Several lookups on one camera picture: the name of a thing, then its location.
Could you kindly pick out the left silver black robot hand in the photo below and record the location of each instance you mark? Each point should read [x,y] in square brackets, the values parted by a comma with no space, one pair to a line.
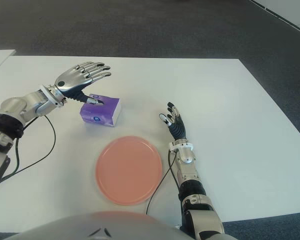
[72,77]

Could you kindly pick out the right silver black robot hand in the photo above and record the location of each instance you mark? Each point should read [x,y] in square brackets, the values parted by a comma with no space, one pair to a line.
[177,128]

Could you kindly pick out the purple tissue paper pack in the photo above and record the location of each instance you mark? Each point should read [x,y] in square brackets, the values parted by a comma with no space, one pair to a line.
[102,111]

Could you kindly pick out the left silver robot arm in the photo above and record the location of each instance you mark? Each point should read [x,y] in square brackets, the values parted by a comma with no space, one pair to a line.
[20,106]

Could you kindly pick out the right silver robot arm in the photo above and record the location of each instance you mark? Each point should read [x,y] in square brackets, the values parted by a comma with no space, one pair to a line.
[190,175]

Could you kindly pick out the round pink plate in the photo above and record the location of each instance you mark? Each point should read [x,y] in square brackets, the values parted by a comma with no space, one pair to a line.
[128,170]

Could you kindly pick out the silver robot torso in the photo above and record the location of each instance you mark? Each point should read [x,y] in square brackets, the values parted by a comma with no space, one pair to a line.
[97,225]

